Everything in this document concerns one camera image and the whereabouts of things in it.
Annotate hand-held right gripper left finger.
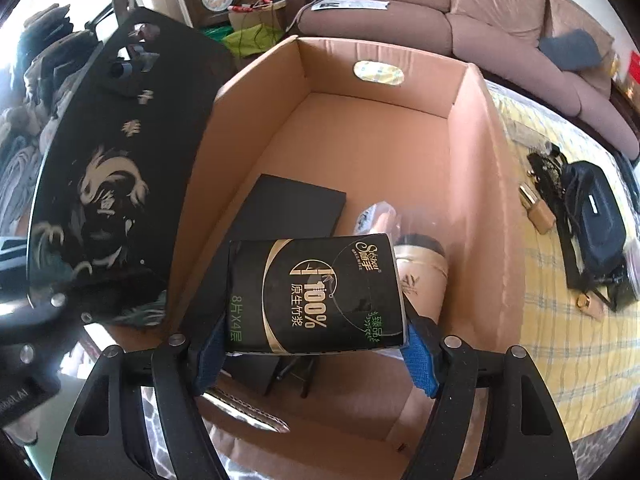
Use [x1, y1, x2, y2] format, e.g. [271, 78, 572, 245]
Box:
[50, 312, 236, 480]

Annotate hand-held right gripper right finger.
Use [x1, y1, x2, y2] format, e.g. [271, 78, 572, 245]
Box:
[400, 317, 578, 480]

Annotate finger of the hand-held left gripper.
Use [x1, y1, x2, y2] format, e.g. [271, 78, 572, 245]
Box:
[0, 292, 101, 366]
[0, 234, 36, 306]

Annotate beige cup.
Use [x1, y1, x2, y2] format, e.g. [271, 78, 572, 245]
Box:
[392, 232, 448, 331]

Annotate black tissue packet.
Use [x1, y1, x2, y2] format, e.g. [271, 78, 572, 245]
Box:
[223, 232, 407, 356]

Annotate black printed paper bag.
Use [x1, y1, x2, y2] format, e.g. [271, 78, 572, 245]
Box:
[25, 7, 236, 328]

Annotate black box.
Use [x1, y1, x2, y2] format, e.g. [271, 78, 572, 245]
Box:
[220, 174, 348, 400]

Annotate black hairbrush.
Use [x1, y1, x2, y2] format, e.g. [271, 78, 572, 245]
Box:
[526, 142, 568, 201]

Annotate large cardboard box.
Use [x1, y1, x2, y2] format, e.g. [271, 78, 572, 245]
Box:
[167, 35, 543, 480]

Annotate clear plastic packet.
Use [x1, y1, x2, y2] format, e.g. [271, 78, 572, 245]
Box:
[357, 200, 406, 237]

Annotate yellow checked cloth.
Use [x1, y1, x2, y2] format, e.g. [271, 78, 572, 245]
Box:
[480, 77, 640, 443]

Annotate dark clothes pile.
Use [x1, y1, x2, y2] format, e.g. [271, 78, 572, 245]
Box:
[0, 4, 86, 233]

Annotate small beige gold lipstick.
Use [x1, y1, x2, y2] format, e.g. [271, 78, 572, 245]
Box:
[575, 294, 606, 322]

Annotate beige bottle with gold cap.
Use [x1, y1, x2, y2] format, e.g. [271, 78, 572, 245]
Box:
[519, 184, 557, 235]

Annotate black zip pouch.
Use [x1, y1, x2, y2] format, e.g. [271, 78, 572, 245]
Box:
[555, 160, 632, 291]

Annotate green bag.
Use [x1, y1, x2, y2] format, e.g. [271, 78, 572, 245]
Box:
[222, 25, 283, 58]

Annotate small brown carton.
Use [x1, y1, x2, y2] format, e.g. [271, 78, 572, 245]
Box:
[230, 2, 288, 36]

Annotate printed paper leaflet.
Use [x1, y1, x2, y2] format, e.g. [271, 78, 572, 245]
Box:
[311, 0, 390, 12]

